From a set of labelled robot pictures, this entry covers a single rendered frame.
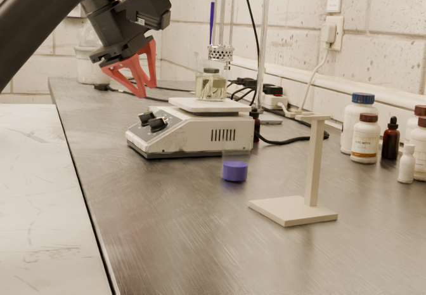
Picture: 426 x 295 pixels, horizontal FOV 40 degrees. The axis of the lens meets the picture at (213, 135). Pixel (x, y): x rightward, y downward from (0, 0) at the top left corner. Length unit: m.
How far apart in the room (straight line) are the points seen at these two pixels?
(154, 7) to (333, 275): 0.47
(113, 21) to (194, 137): 0.24
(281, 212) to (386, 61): 0.69
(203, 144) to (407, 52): 0.51
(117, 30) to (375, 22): 0.68
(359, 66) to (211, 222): 0.82
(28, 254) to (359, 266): 0.32
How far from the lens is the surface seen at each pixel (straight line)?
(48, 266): 0.56
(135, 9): 0.88
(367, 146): 1.05
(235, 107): 1.00
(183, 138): 0.97
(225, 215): 0.71
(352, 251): 0.64
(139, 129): 1.03
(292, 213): 0.71
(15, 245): 0.61
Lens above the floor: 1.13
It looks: 11 degrees down
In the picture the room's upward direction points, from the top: 3 degrees clockwise
